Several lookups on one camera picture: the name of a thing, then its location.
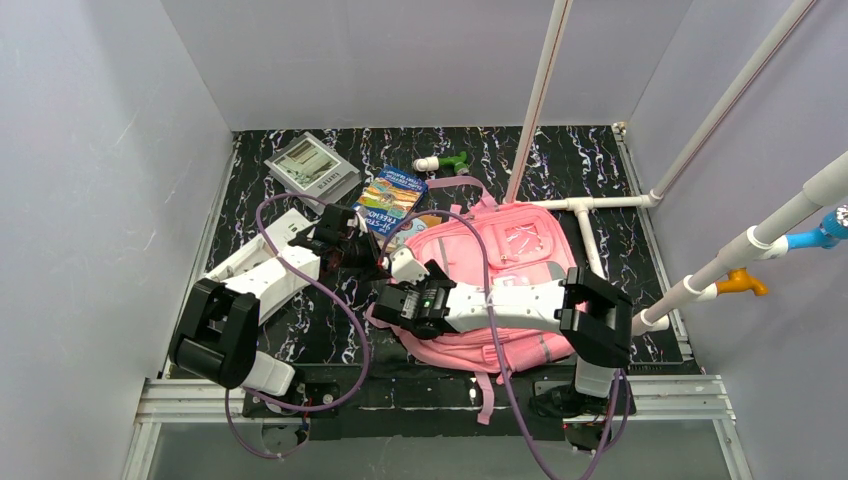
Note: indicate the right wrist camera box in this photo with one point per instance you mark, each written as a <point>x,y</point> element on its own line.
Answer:
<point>404,267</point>

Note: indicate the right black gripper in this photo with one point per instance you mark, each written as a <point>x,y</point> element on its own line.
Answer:
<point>390,299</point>

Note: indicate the orange tap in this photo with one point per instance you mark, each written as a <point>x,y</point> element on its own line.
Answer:
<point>740,281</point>

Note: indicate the pink student backpack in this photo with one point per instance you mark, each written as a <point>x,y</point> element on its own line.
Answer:
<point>506,266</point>

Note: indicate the grey furniture catalogue book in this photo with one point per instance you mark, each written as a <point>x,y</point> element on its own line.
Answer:
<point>310,167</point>

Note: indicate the aluminium rail frame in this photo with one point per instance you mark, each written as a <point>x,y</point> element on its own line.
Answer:
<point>682,427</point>

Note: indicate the orange thin book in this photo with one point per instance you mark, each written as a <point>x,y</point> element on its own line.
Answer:
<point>418,225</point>

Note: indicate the green and white faucet toy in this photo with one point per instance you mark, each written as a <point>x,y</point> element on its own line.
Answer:
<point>458,163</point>

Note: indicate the blue treehouse story book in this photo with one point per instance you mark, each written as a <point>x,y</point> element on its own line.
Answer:
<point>389,198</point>

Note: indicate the white furniture catalogue book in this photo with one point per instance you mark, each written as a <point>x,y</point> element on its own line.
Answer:
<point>256,251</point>

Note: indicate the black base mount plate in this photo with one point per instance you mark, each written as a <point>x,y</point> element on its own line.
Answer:
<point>402,399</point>

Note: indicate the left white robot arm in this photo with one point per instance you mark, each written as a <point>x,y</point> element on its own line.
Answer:
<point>216,336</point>

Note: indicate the blue tap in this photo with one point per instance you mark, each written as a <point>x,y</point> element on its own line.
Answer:
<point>831,231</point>

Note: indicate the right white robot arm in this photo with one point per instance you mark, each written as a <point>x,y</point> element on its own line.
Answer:
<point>593,315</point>

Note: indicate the white PVC pipe frame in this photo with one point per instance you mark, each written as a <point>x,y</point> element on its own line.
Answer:
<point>673,60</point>

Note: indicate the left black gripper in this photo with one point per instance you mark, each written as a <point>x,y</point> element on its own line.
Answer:
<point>361,251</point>

